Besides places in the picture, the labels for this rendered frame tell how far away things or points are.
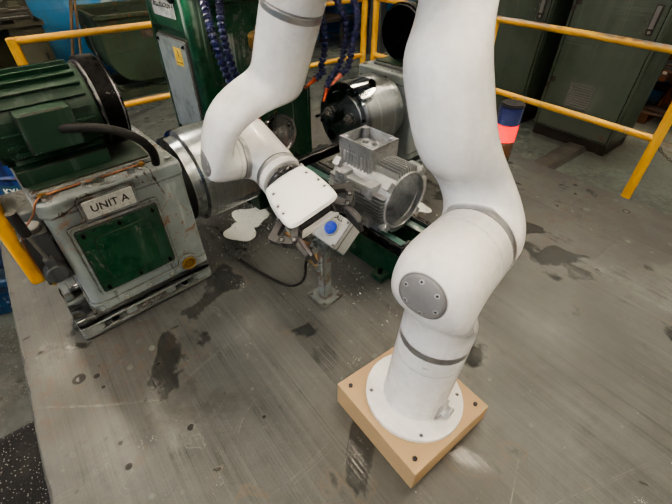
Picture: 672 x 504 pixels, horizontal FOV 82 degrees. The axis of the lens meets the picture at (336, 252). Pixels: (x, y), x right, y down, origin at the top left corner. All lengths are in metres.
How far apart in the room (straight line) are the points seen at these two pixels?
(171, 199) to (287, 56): 0.51
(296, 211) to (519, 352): 0.64
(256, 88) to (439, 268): 0.39
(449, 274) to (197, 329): 0.73
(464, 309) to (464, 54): 0.27
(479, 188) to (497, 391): 0.53
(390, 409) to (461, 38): 0.61
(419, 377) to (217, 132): 0.51
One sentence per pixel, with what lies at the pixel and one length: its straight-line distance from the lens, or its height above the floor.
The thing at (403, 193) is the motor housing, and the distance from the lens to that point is 1.13.
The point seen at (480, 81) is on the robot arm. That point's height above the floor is 1.44.
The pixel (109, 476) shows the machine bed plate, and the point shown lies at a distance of 0.92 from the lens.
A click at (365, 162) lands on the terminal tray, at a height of 1.10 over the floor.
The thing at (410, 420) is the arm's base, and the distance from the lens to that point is 0.79.
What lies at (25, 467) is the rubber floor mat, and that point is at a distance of 2.03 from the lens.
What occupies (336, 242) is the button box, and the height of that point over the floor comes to 1.05.
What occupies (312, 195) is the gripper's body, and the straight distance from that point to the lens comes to 0.65.
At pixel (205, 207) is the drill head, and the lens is 1.09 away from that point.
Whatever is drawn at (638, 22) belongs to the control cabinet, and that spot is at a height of 1.01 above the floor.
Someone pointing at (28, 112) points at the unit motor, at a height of 1.32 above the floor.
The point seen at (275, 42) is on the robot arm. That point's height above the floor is 1.44.
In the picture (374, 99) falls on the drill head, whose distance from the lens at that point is 1.40.
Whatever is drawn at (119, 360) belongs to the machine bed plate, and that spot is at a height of 0.80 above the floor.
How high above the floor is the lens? 1.57
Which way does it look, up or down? 40 degrees down
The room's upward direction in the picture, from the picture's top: straight up
